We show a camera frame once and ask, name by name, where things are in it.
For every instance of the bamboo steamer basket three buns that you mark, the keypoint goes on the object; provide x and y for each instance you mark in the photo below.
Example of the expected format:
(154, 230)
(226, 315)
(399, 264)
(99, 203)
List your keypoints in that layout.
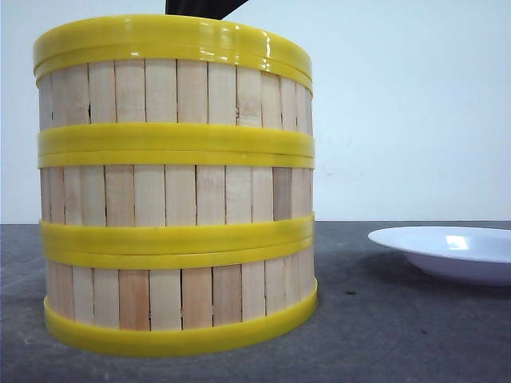
(148, 215)

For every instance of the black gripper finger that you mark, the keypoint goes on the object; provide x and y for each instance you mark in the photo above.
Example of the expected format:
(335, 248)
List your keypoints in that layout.
(214, 9)

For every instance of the bamboo steamer basket bun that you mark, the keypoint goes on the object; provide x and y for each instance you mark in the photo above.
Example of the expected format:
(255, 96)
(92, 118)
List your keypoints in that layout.
(122, 105)
(202, 310)

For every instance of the white plate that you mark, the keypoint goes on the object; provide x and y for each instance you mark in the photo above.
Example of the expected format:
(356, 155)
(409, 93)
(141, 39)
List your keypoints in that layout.
(474, 255)

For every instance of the woven bamboo steamer lid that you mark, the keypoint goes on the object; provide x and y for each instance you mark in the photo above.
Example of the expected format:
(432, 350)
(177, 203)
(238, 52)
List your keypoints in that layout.
(158, 36)

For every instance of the bamboo steamer basket near bun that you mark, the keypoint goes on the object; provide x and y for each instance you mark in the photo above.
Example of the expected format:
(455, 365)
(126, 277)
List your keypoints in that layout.
(202, 310)

